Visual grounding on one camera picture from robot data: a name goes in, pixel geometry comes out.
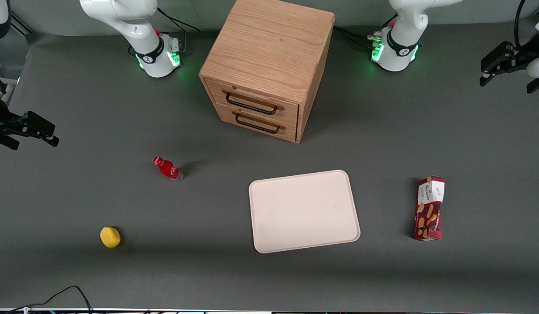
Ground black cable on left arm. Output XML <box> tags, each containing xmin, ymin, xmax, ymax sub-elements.
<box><xmin>515</xmin><ymin>0</ymin><xmax>529</xmax><ymax>49</ymax></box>

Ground red plastic bottle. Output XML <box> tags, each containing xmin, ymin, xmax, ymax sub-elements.
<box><xmin>153</xmin><ymin>156</ymin><xmax>184</xmax><ymax>183</ymax></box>

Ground yellow lemon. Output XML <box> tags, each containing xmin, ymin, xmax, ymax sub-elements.
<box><xmin>100</xmin><ymin>226</ymin><xmax>121</xmax><ymax>249</ymax></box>

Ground wooden two-drawer cabinet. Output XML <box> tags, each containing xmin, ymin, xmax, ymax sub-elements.
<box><xmin>199</xmin><ymin>0</ymin><xmax>336</xmax><ymax>144</ymax></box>

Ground wooden drawer front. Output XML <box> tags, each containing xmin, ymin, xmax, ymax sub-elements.
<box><xmin>214</xmin><ymin>103</ymin><xmax>299</xmax><ymax>143</ymax></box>
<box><xmin>204</xmin><ymin>78</ymin><xmax>300</xmax><ymax>127</ymax></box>

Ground black cable on table edge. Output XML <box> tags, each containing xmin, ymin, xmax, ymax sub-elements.
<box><xmin>7</xmin><ymin>285</ymin><xmax>93</xmax><ymax>314</ymax></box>

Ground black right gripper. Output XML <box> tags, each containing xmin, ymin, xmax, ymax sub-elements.
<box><xmin>0</xmin><ymin>100</ymin><xmax>60</xmax><ymax>147</ymax></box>

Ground red cookie box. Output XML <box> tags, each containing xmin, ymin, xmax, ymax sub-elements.
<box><xmin>412</xmin><ymin>175</ymin><xmax>446</xmax><ymax>242</ymax></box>

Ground black drawer handle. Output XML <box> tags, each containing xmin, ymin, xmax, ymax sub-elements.
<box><xmin>232</xmin><ymin>109</ymin><xmax>284</xmax><ymax>134</ymax></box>
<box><xmin>222</xmin><ymin>89</ymin><xmax>285</xmax><ymax>116</ymax></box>

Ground black cable at right arm base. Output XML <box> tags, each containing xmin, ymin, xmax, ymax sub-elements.
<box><xmin>157</xmin><ymin>7</ymin><xmax>201</xmax><ymax>34</ymax></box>

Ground black cables at left arm base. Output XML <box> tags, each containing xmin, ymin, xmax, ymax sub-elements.
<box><xmin>334</xmin><ymin>25</ymin><xmax>377</xmax><ymax>47</ymax></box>

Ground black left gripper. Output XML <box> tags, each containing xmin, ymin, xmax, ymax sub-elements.
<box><xmin>479</xmin><ymin>41</ymin><xmax>535</xmax><ymax>87</ymax></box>

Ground beige rectangular tray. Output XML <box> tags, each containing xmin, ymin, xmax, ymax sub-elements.
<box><xmin>248</xmin><ymin>169</ymin><xmax>361</xmax><ymax>254</ymax></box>

